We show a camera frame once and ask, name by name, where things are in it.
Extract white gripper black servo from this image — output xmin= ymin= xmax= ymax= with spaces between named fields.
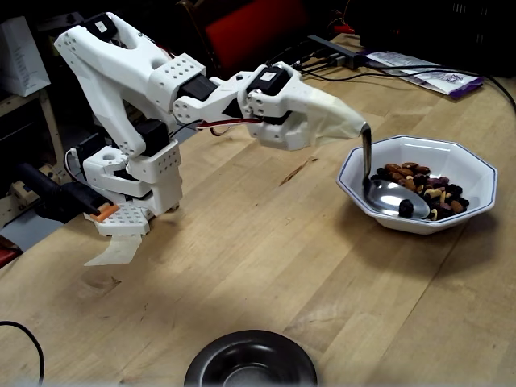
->
xmin=237 ymin=60 xmax=366 ymax=151

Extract bent metal spoon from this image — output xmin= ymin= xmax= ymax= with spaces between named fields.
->
xmin=360 ymin=122 xmax=431 ymax=221

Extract mixed nuts and raisins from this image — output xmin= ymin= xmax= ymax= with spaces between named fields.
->
xmin=369 ymin=160 xmax=471 ymax=222

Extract white octagonal bowl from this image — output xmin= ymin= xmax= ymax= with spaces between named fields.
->
xmin=336 ymin=135 xmax=499 ymax=235

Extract dark brown round plate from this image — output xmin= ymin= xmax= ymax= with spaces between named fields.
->
xmin=184 ymin=329 xmax=318 ymax=387

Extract grey usb hub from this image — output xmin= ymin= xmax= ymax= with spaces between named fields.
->
xmin=307 ymin=34 xmax=366 ymax=70

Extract purple white paper packet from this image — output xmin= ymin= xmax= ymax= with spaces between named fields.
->
xmin=364 ymin=50 xmax=485 ymax=101

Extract beige masking tape piece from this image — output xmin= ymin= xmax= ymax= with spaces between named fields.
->
xmin=83 ymin=232 xmax=143 ymax=268

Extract black clamp orange pad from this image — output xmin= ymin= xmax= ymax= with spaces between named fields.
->
xmin=15 ymin=161 xmax=121 ymax=223

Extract dark printed box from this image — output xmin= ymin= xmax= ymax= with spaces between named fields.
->
xmin=35 ymin=11 xmax=81 ymax=33

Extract white paper bag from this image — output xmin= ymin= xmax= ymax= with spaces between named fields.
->
xmin=0 ymin=15 xmax=52 ymax=98

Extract red padded seat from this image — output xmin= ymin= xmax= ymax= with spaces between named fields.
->
xmin=0 ymin=246 xmax=22 ymax=270

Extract thin black cable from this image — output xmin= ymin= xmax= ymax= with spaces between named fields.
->
xmin=0 ymin=320 xmax=45 ymax=385
xmin=306 ymin=66 xmax=485 ymax=84

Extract black usb cable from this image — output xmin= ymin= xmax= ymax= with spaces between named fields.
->
xmin=300 ymin=55 xmax=343 ymax=77
xmin=289 ymin=47 xmax=330 ymax=72

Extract red alligator clip wires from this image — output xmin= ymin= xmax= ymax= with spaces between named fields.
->
xmin=327 ymin=0 xmax=358 ymax=35

